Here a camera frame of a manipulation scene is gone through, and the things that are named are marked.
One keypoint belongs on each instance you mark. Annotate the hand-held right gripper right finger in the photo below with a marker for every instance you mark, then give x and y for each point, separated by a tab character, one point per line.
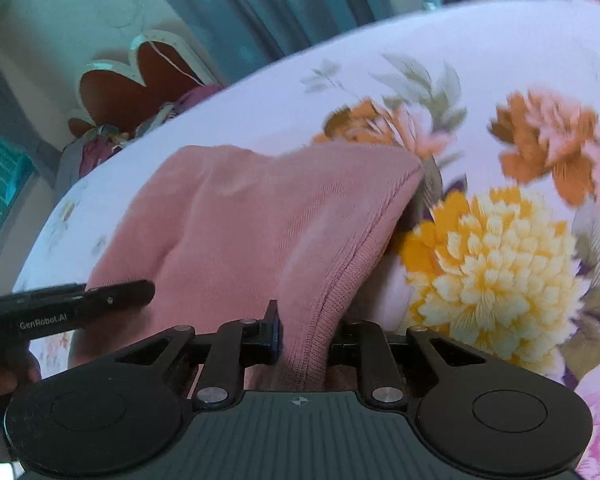
347	346

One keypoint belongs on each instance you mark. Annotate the cream and red-brown headboard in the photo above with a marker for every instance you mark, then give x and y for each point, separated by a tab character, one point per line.
130	90

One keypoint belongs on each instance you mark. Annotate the pile of clothes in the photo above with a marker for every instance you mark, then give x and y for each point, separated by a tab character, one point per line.
105	145

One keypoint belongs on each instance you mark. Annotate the person's left hand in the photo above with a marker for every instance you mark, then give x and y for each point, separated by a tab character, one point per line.
5	375

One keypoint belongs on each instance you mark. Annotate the pink knit cloth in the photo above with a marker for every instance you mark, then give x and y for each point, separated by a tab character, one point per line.
240	230

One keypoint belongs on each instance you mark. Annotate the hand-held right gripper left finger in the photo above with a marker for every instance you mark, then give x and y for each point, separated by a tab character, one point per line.
265	342

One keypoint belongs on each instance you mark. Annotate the grey-blue curtain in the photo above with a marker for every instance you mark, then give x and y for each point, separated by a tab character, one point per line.
290	5

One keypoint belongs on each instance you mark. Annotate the floral bedsheet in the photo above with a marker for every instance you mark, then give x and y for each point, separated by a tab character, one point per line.
480	125

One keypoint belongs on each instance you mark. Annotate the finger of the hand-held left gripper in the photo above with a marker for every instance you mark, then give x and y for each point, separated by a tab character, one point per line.
120	295

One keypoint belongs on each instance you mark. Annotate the teal slatted box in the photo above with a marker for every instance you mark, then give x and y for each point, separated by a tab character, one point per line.
0	185

